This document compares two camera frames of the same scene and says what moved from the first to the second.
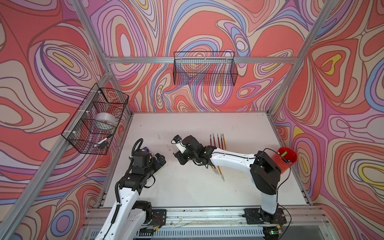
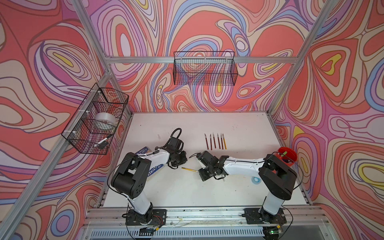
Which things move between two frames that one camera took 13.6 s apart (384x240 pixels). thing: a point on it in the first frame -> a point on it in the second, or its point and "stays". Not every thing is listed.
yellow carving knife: (224, 142) stays
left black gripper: (157, 165) -> (184, 160)
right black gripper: (179, 156) -> (204, 177)
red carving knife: (218, 141) stays
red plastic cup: (284, 158) stays
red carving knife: (221, 142) stays
